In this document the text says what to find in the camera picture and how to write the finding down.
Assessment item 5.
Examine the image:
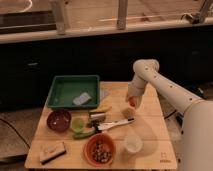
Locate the wooden folding table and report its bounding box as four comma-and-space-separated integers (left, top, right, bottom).
24, 81, 179, 171

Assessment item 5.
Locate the orange bowl with nuts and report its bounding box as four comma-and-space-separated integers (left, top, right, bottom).
83, 133, 116, 167

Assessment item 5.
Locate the yellow banana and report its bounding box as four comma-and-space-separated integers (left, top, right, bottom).
89, 105, 112, 113

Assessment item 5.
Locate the red apple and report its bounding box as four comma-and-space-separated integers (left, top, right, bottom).
129, 97, 136, 107

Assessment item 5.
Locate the white paper cup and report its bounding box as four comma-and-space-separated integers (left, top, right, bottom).
124, 134, 143, 154

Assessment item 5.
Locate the green plastic tray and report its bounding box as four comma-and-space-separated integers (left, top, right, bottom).
46, 75, 100, 110

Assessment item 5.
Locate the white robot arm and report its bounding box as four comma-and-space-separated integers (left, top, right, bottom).
126, 59, 213, 171

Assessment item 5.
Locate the grey sponge in tray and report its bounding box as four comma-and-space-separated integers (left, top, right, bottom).
73, 92, 91, 106

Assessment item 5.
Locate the small metal can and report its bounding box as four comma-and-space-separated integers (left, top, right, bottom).
89, 113, 106, 121

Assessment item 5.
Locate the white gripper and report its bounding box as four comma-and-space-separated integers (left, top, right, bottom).
125, 80, 146, 109

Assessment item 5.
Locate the dark red bowl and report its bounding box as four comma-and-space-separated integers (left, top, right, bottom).
46, 109, 71, 133

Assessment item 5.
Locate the green cucumber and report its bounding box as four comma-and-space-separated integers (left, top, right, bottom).
73, 130, 95, 140

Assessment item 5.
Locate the wooden block eraser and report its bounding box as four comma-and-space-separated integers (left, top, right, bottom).
39, 142, 66, 165

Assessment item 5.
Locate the small green cup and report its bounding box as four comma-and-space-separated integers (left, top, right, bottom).
71, 117, 85, 133

